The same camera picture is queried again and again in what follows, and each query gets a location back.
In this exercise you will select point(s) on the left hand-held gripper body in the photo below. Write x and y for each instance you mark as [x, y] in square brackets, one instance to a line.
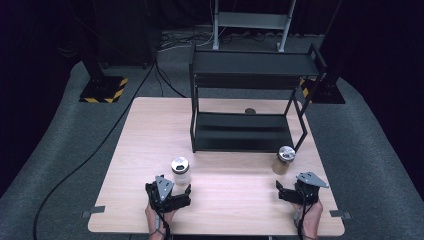
[173, 201]

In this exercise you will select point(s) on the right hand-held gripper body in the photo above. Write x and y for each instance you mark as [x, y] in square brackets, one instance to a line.
[305, 195]

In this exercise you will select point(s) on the white spice jar silver lid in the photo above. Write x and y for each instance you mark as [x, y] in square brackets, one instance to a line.
[180, 171]

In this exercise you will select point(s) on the brown spice jar silver lid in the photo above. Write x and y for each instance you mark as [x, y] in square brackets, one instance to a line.
[283, 161]

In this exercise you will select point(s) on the black two-tier metal shelf rack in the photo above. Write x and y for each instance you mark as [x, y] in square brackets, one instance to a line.
[246, 131]

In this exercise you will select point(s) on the person's right hand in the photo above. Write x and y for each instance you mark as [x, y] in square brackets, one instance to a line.
[313, 216]

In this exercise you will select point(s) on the person's left hand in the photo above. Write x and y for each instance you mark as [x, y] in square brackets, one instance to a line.
[150, 217]

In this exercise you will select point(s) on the black stand with striped base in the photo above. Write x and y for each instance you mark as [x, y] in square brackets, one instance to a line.
[103, 88]
[328, 90]

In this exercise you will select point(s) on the dark cabinet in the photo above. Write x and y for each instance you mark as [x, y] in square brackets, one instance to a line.
[128, 31]

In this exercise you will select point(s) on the grey table bracket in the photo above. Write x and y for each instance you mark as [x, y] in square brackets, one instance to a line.
[94, 211]
[340, 214]

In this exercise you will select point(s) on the grey metal frame stand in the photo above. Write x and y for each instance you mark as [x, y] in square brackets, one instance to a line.
[251, 20]

